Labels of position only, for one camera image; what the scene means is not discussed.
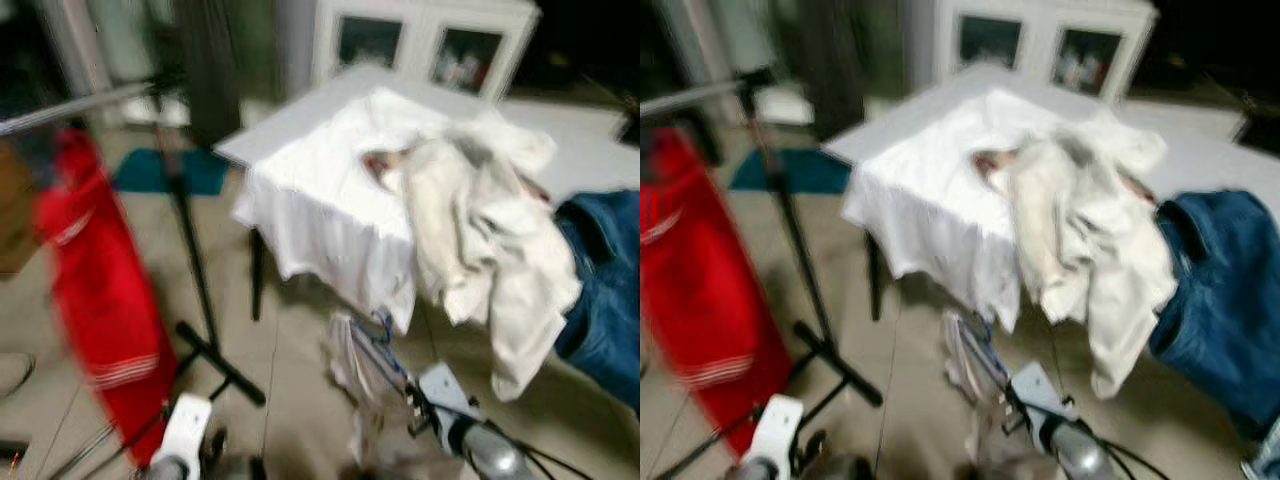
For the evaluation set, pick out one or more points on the white polo shirt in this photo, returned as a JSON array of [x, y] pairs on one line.
[[965, 360], [350, 360]]

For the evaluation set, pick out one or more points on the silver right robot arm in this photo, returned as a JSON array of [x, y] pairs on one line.
[[490, 455], [1085, 455]]

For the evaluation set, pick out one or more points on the red polo shirt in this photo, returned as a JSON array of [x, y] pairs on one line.
[[100, 290], [700, 290]]

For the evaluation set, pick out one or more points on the black chrome clothes rack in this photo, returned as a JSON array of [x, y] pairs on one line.
[[190, 250], [790, 240]]

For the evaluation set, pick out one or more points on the teal floor mat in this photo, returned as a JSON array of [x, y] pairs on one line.
[[150, 172], [780, 172]]

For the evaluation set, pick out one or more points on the cream denim jacket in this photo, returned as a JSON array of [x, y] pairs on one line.
[[1090, 260], [480, 260]]

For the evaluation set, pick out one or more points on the dark curtain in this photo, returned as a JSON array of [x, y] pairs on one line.
[[210, 70], [835, 70]]

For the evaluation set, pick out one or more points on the red patterned cloth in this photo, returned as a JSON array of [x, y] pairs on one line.
[[990, 165], [378, 165]]

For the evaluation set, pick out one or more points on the white t-shirt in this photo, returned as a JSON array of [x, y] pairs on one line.
[[930, 200], [320, 200]]

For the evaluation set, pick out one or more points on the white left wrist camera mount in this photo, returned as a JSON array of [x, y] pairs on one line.
[[187, 430], [778, 425]]

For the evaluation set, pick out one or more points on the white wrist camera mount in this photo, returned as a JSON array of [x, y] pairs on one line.
[[187, 430], [1035, 385], [778, 425], [445, 385]]

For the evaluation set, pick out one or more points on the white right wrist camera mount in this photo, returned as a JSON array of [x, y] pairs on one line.
[[445, 385], [1035, 385]]

